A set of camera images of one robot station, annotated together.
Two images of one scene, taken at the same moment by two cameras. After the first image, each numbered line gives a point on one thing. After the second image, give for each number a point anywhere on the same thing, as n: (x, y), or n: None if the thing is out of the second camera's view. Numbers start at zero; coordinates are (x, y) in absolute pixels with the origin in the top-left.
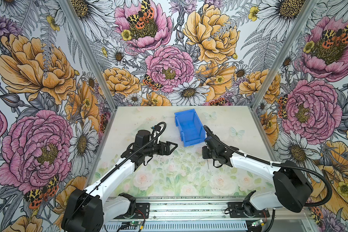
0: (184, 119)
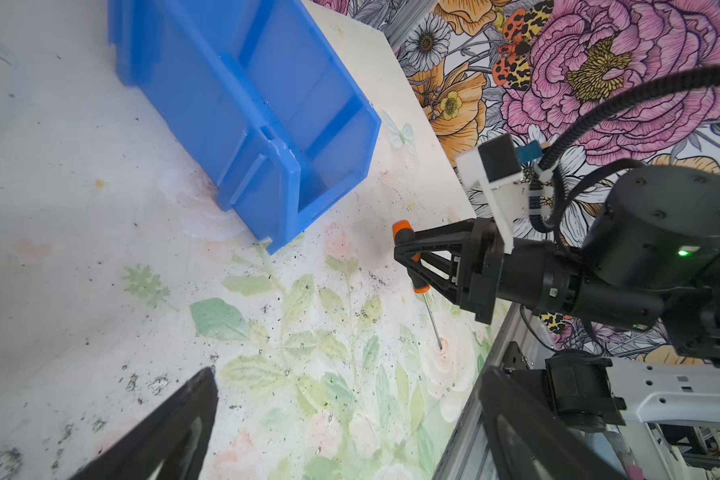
0: (258, 97)
